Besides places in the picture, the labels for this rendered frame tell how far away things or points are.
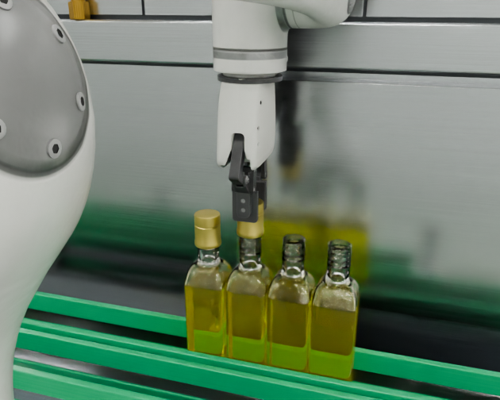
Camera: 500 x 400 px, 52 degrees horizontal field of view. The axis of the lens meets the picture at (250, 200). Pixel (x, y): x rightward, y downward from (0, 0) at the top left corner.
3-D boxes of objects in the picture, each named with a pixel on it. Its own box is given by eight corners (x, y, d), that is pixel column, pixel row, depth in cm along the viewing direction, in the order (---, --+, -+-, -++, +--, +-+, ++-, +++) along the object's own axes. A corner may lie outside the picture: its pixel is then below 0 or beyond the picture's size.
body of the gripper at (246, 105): (232, 61, 65) (232, 148, 69) (203, 71, 56) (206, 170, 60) (290, 63, 63) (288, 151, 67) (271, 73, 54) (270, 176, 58)
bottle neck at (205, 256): (222, 255, 71) (221, 224, 69) (215, 266, 68) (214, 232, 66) (201, 253, 72) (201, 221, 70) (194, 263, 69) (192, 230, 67)
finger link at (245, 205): (233, 167, 62) (233, 218, 65) (225, 175, 59) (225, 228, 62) (259, 169, 61) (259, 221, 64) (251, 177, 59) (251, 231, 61)
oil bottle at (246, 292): (273, 385, 78) (275, 258, 70) (263, 411, 73) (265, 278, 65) (237, 378, 79) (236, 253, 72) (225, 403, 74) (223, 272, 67)
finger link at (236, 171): (240, 110, 60) (248, 144, 64) (223, 160, 55) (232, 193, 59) (251, 111, 59) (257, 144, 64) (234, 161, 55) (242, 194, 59)
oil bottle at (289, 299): (311, 394, 76) (318, 265, 68) (303, 421, 71) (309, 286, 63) (274, 386, 78) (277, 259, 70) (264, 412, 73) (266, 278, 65)
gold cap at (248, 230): (267, 228, 68) (267, 198, 66) (259, 240, 65) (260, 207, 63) (240, 225, 69) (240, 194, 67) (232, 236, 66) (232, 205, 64)
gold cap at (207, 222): (225, 240, 70) (225, 210, 68) (213, 251, 67) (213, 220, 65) (202, 236, 71) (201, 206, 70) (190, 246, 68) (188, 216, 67)
